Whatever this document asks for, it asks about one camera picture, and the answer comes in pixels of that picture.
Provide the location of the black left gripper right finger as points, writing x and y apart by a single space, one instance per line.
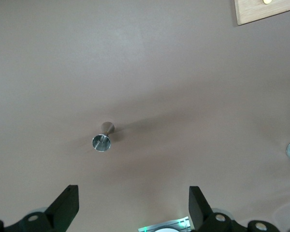
200 210

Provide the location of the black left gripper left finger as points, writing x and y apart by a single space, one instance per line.
60 207

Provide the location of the steel double cone jigger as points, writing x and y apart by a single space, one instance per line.
101 143

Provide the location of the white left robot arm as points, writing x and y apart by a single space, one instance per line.
168 230

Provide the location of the wooden cutting board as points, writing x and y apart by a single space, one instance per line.
251 12

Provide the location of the yellow plastic knife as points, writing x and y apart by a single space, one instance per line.
267 1

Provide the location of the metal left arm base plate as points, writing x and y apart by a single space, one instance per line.
169 223

